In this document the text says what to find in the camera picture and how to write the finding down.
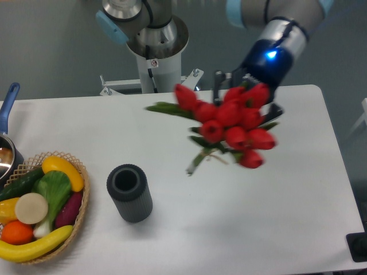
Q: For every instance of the yellow banana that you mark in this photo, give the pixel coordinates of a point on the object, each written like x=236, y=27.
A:
x=35, y=249

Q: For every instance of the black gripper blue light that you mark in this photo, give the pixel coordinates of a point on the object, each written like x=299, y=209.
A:
x=267, y=64

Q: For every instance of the woven wicker basket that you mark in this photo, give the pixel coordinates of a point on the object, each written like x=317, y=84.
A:
x=35, y=162

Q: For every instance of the white metal base frame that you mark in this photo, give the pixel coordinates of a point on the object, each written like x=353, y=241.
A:
x=118, y=87

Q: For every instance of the red tulip bouquet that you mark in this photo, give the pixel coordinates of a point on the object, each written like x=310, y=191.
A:
x=234, y=125

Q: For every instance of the purple sweet potato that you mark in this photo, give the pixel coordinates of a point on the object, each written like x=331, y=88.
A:
x=68, y=210

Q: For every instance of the black device table edge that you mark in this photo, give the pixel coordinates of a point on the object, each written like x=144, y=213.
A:
x=357, y=246

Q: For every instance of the orange fruit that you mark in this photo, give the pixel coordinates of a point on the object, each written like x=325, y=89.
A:
x=17, y=233

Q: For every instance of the blue handled saucepan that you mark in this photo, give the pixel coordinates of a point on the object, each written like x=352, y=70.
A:
x=11, y=158

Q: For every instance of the yellow bell pepper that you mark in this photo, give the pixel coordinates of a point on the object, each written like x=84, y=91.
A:
x=7, y=210

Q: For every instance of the green bok choy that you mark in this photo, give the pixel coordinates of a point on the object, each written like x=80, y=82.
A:
x=55, y=187

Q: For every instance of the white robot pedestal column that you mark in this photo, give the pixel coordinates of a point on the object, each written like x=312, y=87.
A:
x=158, y=75

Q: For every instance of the dark grey ribbed vase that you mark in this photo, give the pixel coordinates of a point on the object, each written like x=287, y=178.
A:
x=128, y=188

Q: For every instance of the green cucumber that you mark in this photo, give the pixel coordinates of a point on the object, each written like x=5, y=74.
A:
x=22, y=185

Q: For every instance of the beige round disc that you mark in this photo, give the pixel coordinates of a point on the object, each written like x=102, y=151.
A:
x=31, y=208

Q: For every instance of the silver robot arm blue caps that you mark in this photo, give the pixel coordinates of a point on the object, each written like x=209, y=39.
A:
x=157, y=38

